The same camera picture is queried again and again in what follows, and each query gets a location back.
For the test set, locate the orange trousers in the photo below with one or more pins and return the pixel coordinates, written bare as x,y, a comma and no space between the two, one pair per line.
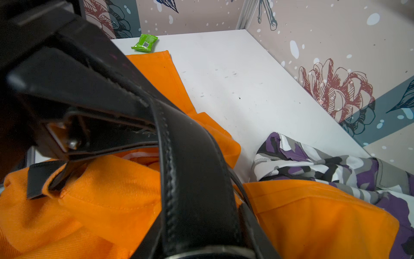
106,208

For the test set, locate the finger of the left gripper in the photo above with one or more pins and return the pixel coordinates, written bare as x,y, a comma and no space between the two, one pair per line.
73,113
28,26

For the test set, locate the small green packet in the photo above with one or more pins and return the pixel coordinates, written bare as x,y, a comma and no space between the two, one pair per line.
145,43

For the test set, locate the black leather belt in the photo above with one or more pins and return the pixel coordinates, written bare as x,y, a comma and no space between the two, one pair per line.
199,217

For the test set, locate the purple camouflage trousers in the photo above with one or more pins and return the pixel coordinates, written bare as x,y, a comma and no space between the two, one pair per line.
312,205

